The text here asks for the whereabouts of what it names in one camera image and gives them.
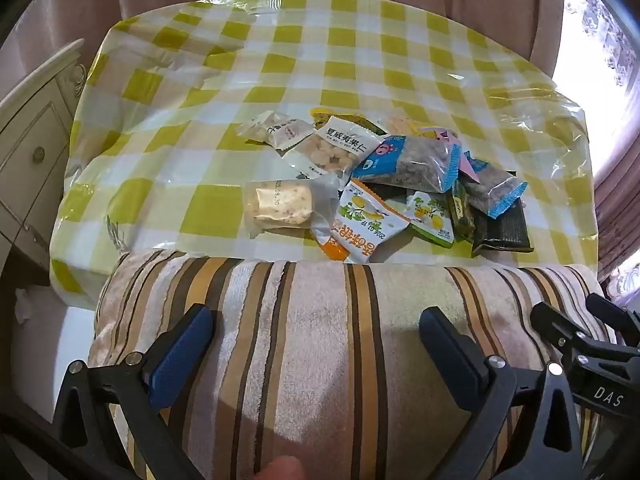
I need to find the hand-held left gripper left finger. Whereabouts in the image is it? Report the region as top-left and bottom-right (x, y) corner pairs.
(50, 304), (216, 480)

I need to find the clear cookie packet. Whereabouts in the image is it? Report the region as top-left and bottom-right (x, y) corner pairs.
(245, 176), (342, 239)

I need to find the person's left hand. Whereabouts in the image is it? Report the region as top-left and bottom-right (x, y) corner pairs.
(252, 455), (307, 480)

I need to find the green pea snack packet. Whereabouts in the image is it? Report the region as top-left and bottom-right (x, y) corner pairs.
(470, 195), (535, 257)
(450, 180), (476, 244)

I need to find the white nut snack packet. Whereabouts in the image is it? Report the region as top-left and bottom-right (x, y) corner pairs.
(285, 116), (388, 181)

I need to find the small white candy packet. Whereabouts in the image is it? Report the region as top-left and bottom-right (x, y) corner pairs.
(235, 110), (313, 150)

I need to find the yellow white checkered tablecloth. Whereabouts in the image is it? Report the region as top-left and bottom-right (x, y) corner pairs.
(49, 0), (601, 311)

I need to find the blue clear seed packet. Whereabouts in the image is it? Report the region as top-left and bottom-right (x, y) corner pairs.
(352, 135), (462, 194)
(460, 152), (529, 219)

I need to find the white cabinet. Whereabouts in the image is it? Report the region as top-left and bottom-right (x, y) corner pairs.
(0, 39), (88, 271)

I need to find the orange white lemon snack packet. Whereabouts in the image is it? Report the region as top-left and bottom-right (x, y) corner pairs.
(312, 180), (412, 264)

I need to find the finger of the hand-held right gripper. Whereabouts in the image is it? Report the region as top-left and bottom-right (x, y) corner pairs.
(530, 302), (591, 350)
(586, 293), (640, 347)

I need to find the striped beige towel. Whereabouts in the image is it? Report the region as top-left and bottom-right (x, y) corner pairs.
(89, 249), (616, 480)

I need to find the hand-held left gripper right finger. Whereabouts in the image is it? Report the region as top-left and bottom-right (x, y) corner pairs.
(419, 307), (583, 480)

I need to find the pink snack packet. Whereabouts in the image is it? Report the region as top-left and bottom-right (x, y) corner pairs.
(419, 126), (481, 183)

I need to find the pink floral lace curtain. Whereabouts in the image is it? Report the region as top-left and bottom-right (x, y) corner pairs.
(580, 0), (640, 286)

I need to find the yellow snack packet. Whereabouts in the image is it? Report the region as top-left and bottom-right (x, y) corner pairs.
(310, 107), (352, 127)

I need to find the small green white snack packet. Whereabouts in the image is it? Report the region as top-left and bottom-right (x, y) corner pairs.
(405, 191), (456, 247)

